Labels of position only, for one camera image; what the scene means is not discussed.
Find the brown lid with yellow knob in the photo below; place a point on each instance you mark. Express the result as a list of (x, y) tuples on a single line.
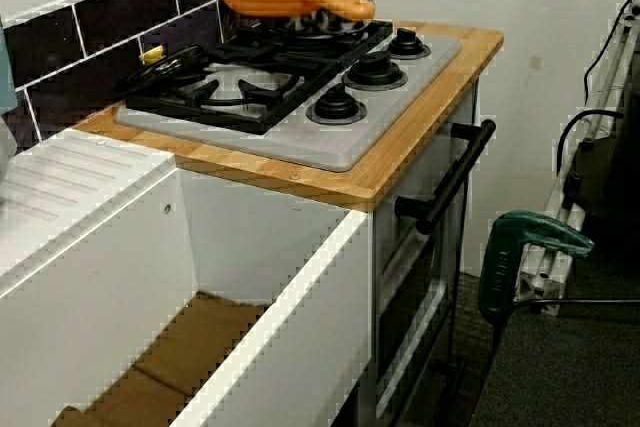
[(165, 67)]

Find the black burner grate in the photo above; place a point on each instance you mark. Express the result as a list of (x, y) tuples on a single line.
[(280, 59)]

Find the black stove knob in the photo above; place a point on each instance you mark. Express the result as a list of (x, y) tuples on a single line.
[(409, 46), (336, 106), (374, 72)]

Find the grey toy stove plate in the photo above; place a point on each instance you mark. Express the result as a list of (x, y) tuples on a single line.
[(320, 147)]

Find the wooden toy kitchen countertop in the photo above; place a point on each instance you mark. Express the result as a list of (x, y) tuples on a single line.
[(400, 157)]

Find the teal box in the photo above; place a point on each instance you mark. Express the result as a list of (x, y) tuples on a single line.
[(6, 72)]

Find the grey toy oven door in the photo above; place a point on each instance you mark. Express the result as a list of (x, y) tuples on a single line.
[(415, 297)]

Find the green clamp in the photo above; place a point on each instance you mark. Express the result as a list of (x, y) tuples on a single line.
[(497, 267)]

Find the black equipment base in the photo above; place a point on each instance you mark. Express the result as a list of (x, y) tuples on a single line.
[(610, 187)]

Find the white toy sink basin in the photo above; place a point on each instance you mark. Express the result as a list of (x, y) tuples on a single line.
[(100, 257)]

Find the brown cardboard sheet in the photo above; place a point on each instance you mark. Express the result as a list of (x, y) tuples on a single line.
[(200, 337)]

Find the aluminium frame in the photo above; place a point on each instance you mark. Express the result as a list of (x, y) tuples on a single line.
[(560, 227)]

